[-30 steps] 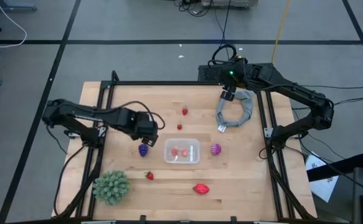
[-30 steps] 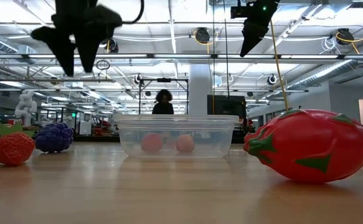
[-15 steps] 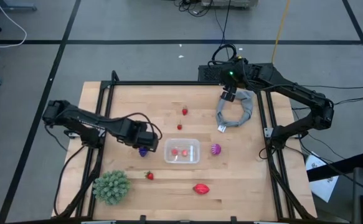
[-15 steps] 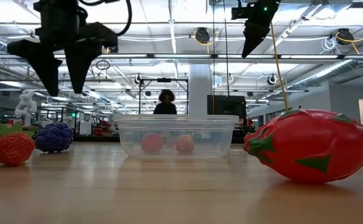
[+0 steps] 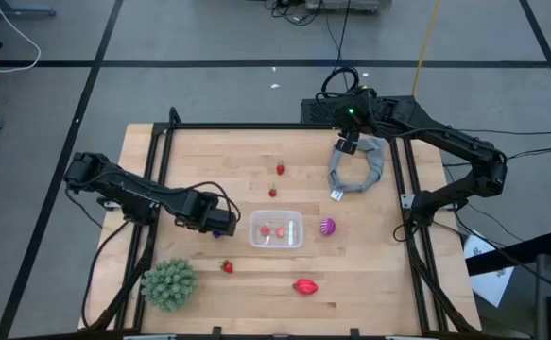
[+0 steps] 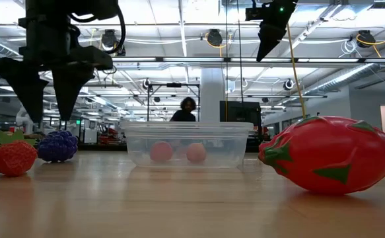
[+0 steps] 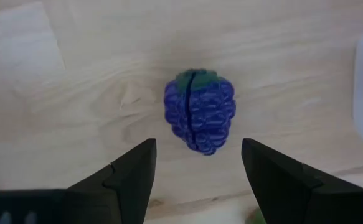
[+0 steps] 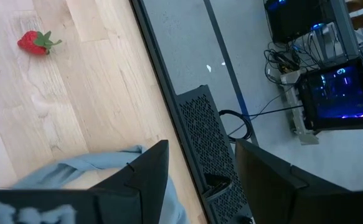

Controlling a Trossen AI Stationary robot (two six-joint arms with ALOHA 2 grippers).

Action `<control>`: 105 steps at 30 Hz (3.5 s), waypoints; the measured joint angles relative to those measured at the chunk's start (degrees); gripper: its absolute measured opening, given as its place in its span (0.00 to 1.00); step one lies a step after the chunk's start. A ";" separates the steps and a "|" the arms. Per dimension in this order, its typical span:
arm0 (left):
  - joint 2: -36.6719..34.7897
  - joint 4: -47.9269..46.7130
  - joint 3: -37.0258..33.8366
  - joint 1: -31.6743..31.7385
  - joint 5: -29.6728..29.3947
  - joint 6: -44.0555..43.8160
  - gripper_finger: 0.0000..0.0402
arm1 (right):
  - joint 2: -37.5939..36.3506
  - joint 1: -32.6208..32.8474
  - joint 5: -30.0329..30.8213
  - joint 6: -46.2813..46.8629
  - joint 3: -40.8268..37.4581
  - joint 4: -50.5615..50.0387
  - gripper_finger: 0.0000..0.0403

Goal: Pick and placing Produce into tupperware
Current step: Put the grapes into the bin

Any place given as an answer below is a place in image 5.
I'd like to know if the green spiky artificial plant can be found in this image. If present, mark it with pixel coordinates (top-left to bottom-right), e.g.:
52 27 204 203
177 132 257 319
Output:
140 257 199 313

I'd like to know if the black desk foot bar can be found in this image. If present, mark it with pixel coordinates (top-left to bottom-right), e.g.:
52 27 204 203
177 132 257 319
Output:
466 230 551 278

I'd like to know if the black aluminium table frame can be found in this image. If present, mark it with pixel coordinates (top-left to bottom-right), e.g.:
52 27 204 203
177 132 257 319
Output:
78 106 483 337

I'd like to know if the white paper sheet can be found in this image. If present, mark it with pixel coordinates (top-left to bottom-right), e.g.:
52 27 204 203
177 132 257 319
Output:
462 229 516 309

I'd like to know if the black cable bundle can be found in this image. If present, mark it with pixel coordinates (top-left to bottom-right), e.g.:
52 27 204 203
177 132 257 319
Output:
264 0 326 26

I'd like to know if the black coiled cable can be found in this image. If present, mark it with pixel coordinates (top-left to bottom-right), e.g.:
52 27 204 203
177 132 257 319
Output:
319 0 361 98

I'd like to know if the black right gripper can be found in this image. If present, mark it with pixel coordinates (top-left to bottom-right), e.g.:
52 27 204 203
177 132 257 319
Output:
332 88 380 155

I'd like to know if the yellow cable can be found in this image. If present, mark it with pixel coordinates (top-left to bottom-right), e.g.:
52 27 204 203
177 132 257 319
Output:
411 0 443 98

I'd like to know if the black perforated computer case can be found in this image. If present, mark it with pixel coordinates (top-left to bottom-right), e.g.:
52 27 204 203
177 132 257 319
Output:
301 96 337 127

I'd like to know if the clear plastic tupperware container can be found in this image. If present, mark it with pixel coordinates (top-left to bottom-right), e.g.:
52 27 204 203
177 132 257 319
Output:
249 210 305 250

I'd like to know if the black floor cable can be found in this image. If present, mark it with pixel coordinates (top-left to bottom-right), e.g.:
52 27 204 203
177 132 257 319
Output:
444 146 551 167
458 126 551 136

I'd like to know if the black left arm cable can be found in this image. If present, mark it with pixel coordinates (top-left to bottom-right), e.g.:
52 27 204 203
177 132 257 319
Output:
180 180 242 223

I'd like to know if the grey cloth band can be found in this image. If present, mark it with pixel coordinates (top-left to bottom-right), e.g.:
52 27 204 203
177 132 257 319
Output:
327 135 387 203

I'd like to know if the red toy dragon fruit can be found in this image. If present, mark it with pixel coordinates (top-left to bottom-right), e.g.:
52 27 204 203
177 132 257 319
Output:
292 278 319 297

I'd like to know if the white cable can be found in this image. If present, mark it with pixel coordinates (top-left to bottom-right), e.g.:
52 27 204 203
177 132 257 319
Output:
0 0 43 75

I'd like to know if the grey equipment box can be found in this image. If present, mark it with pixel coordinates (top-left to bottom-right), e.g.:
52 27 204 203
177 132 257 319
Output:
304 0 393 14

